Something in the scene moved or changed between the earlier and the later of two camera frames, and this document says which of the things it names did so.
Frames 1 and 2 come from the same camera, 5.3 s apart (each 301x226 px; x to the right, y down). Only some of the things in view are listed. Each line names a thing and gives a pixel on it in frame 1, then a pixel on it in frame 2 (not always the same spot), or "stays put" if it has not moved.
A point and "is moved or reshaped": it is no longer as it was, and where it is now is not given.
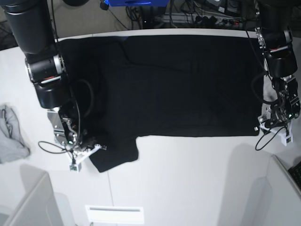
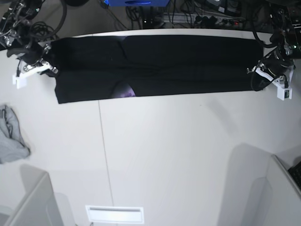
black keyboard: x=295 y=171 stays put
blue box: x=133 y=3 stays put
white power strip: x=203 y=19 stays put
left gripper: x=67 y=130 -> x=32 y=54
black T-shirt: x=125 y=87 is moved or reshaped
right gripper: x=286 y=106 -> x=277 y=62
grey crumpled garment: x=13 y=147 stays put
